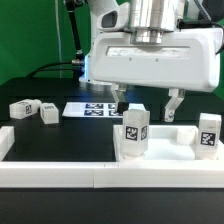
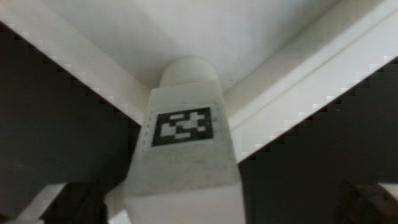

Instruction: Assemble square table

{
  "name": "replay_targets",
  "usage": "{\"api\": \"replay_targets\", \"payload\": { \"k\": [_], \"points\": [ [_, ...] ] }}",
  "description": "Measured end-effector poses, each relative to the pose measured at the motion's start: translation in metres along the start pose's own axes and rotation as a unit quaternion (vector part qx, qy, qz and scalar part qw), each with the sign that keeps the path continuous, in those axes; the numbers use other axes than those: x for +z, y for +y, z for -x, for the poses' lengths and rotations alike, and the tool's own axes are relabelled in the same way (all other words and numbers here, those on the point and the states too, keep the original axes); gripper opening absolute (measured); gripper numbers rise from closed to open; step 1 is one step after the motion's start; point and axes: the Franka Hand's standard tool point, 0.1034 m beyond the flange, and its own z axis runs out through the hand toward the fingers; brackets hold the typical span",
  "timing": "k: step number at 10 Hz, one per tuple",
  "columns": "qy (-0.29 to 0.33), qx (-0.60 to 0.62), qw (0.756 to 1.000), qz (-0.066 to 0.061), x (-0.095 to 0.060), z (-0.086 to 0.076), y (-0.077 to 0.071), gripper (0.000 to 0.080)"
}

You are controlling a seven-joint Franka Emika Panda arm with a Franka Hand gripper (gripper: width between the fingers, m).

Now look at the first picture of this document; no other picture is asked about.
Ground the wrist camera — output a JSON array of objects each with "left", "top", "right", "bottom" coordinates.
[{"left": 97, "top": 2, "right": 130, "bottom": 32}]

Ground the white U-shaped obstacle fence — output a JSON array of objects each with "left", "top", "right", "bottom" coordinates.
[{"left": 0, "top": 126, "right": 224, "bottom": 188}]

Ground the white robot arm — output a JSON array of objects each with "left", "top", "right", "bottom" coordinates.
[{"left": 83, "top": 0, "right": 224, "bottom": 122}]

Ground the white square table top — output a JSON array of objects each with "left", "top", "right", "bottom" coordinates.
[{"left": 113, "top": 125, "right": 224, "bottom": 161}]

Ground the white sheet with markers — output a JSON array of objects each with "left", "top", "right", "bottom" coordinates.
[{"left": 61, "top": 101, "right": 148, "bottom": 119}]

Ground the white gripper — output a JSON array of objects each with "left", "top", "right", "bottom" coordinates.
[{"left": 89, "top": 28, "right": 223, "bottom": 122}]

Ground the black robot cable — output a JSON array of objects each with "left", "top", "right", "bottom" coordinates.
[{"left": 25, "top": 0, "right": 86, "bottom": 79}]

